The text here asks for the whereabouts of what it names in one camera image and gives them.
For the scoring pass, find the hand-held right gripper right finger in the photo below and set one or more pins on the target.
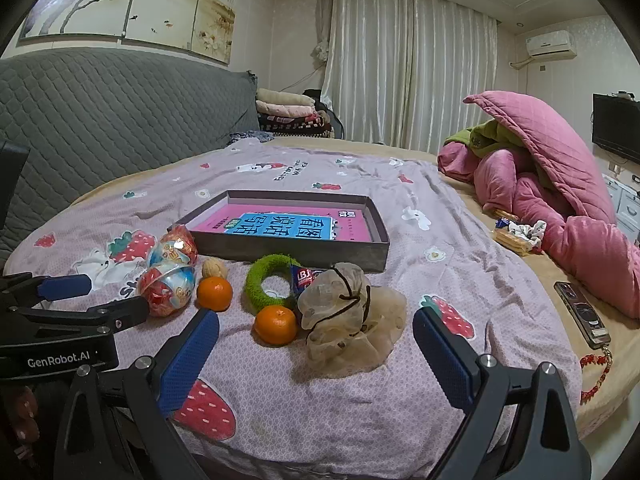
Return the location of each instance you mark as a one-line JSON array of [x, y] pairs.
[[442, 360]]

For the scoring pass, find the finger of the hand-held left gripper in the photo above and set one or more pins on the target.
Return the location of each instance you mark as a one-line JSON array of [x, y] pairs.
[[65, 286], [120, 312]]

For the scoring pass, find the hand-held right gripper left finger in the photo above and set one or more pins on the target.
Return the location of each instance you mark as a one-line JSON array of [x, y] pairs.
[[190, 360]]

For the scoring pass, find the plastic-wrapped toy egg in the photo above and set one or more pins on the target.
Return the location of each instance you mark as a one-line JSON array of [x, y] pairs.
[[175, 247], [165, 290]]

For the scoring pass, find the orange tangerine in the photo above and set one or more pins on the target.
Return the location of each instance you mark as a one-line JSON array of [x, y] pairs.
[[215, 294], [275, 326]]

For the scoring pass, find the walnut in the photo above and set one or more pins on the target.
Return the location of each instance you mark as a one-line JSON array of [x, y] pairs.
[[215, 268]]

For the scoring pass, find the blue snack packet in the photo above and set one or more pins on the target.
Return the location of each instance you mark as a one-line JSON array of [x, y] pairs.
[[301, 280]]

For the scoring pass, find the grey shallow cardboard box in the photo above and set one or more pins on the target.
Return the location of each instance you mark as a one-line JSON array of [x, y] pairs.
[[280, 252]]

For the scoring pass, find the person's left hand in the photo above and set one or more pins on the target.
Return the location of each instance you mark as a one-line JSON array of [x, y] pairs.
[[25, 420]]

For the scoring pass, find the wafer biscuit packet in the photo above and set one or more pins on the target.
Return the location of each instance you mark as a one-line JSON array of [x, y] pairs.
[[510, 242]]

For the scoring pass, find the smartphone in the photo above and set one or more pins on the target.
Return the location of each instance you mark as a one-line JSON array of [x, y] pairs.
[[582, 312]]

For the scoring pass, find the blue wrapped candy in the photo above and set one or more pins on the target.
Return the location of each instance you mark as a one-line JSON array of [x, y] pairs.
[[501, 221]]

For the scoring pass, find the white patterned scrunchie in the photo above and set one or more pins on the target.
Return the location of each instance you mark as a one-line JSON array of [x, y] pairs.
[[530, 231]]

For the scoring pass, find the pink and blue book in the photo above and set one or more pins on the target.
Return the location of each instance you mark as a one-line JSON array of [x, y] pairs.
[[280, 225]]

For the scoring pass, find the strawberry printed bedsheet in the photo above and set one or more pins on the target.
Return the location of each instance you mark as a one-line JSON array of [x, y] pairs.
[[350, 175]]

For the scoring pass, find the dark patterned cloth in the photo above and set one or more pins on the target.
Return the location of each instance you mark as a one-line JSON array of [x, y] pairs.
[[250, 136]]

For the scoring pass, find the green blanket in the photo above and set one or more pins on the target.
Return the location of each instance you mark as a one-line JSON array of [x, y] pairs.
[[480, 137]]

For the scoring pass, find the pink quilt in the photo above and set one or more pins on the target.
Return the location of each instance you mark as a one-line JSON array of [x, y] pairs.
[[550, 160]]

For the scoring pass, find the white drawer cabinet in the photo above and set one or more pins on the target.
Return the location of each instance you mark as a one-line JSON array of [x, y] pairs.
[[625, 207]]

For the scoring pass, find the stack of folded blankets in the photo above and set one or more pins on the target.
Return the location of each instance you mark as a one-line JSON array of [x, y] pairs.
[[290, 110]]

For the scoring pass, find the black television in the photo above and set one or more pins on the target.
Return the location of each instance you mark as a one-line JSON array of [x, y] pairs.
[[617, 127]]

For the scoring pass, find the white curtains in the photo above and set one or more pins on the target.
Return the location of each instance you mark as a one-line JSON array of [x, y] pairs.
[[410, 70]]

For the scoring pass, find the white air conditioner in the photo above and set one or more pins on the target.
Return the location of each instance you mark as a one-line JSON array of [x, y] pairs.
[[550, 44]]

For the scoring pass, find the floral wall painting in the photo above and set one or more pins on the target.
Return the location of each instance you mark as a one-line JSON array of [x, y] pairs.
[[150, 5]]

